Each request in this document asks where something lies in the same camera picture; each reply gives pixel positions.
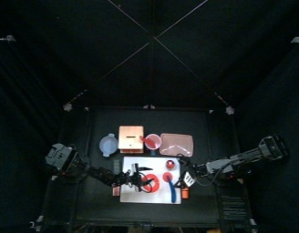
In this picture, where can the red dough disc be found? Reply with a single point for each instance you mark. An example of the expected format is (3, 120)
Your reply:
(170, 164)

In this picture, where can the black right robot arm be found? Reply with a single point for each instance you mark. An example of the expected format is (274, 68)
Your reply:
(245, 157)

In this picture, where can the silver frame corner clamp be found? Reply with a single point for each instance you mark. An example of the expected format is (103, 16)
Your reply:
(69, 106)
(10, 38)
(229, 109)
(149, 106)
(297, 40)

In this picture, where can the red plastic utensil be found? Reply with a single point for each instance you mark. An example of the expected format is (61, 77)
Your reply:
(145, 140)

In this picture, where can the black printed label sheet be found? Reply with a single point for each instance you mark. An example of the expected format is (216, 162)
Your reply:
(233, 209)

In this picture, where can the grey flat bar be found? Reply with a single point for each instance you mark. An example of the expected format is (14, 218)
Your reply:
(117, 165)

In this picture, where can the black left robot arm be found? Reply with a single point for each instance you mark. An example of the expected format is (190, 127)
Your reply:
(63, 156)

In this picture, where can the wooden box with slot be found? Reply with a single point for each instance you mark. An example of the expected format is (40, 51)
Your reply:
(131, 133)

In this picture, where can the pale blue bowl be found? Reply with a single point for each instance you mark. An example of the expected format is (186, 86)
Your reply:
(109, 145)

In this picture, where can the white cutting board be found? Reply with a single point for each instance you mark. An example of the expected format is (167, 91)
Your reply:
(157, 197)

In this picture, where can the small red block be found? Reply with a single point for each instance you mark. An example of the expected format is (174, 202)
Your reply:
(115, 191)

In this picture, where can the pink plastic tray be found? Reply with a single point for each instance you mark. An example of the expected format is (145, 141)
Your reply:
(177, 139)

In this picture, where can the pink plastic cup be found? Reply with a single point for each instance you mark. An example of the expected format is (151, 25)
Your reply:
(154, 142)

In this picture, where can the orange cylinder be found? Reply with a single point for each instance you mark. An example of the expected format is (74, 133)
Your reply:
(185, 193)

